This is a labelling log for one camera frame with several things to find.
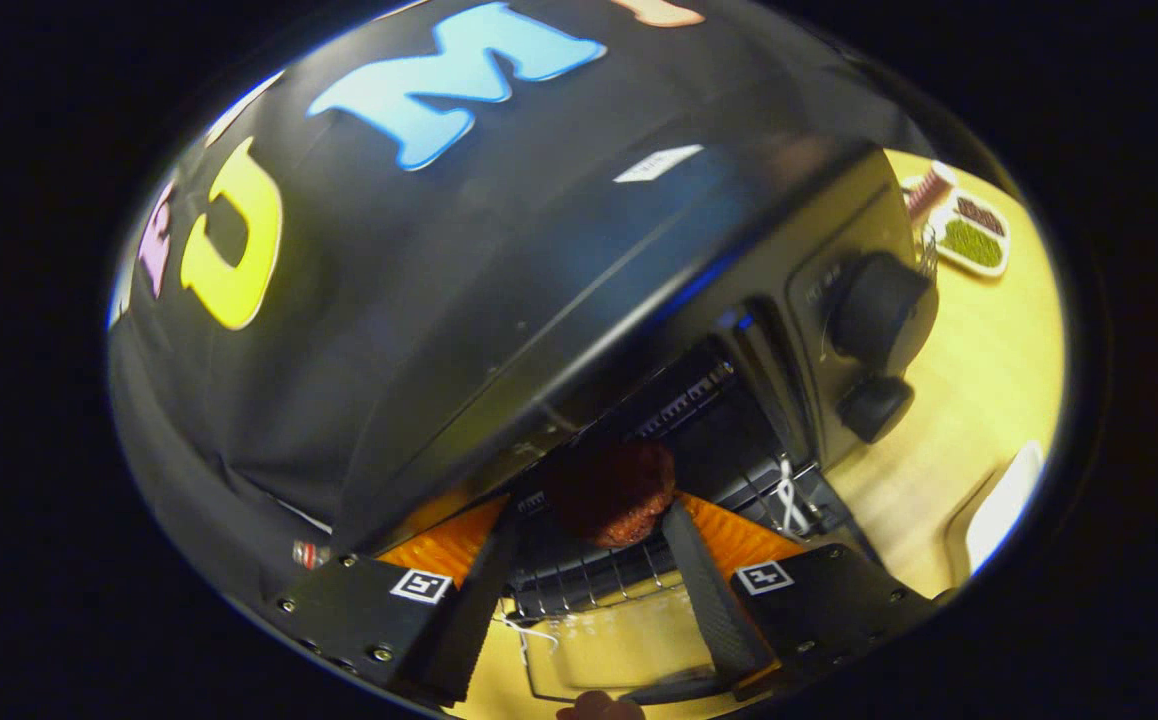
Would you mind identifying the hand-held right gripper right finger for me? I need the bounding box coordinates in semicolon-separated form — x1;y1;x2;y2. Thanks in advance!
661;492;940;701

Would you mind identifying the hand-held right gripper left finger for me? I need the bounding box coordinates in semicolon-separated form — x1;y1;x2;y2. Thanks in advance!
274;495;520;706

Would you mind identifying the brown meat patty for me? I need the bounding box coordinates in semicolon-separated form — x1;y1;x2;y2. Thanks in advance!
546;440;680;549

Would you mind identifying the black electric oven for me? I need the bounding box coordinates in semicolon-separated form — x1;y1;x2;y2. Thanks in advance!
334;140;940;706

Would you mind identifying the green vegetable food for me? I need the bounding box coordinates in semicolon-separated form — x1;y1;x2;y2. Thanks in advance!
943;218;1004;269

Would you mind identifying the striped red meat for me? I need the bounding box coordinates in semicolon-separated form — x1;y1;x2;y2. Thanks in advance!
901;160;958;226

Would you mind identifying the dark brown food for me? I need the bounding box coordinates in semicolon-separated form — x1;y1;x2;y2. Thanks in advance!
956;197;1007;237

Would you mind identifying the white food tray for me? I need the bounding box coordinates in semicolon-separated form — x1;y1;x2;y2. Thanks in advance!
944;440;1046;586

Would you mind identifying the black backdrop cloth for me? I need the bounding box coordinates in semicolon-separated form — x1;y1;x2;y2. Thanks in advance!
107;0;930;641

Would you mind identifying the white compartment tray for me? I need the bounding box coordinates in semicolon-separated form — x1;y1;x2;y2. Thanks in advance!
929;190;1012;279

